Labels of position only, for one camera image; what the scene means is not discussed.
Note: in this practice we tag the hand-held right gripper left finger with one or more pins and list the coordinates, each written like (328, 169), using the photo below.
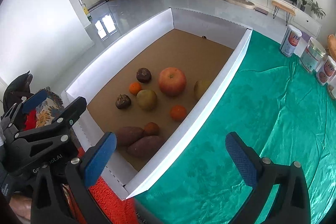
(99, 158)

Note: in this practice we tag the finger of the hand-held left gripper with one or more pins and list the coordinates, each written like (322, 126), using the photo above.
(34, 102)
(68, 115)

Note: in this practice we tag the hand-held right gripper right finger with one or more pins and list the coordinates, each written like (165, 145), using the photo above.
(241, 158)

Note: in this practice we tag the reddish sweet potato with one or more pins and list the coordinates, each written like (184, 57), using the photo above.
(129, 136)
(145, 146)

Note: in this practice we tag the small orange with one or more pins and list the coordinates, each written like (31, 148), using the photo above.
(151, 129)
(178, 113)
(135, 88)

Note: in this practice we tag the green brown pear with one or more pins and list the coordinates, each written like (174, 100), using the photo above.
(147, 100)
(201, 89)

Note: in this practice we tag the red apple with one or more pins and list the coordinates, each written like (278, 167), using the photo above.
(172, 81)

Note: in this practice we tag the white cardboard box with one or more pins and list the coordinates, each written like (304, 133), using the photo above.
(170, 50)

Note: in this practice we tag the flower print cushion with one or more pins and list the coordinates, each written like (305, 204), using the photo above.
(46, 113)

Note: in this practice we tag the black bag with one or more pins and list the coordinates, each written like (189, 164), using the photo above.
(15, 87)

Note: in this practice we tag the red fluffy cloth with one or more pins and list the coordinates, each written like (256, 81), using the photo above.
(113, 200)

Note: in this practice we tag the green satin tablecloth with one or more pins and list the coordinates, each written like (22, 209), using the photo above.
(249, 108)

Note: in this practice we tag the yellow green standing object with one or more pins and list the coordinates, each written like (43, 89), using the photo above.
(86, 10)

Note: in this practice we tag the pink label tin can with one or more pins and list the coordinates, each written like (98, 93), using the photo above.
(326, 71)
(290, 41)

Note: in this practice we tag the clear jar with teal label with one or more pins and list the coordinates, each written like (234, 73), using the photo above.
(311, 56)

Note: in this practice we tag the orange lounge chair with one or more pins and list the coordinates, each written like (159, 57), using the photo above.
(332, 43)

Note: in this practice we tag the grey rectangular floor pad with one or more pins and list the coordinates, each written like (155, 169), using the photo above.
(261, 10)

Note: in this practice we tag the oval beige floor mat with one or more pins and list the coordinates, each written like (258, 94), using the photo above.
(240, 2)

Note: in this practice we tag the wooden bench with metal legs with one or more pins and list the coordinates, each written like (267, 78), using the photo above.
(283, 6)

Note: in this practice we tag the small dark potted plant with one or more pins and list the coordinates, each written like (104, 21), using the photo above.
(303, 5)

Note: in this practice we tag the large green potted plant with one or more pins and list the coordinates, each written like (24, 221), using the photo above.
(316, 7)

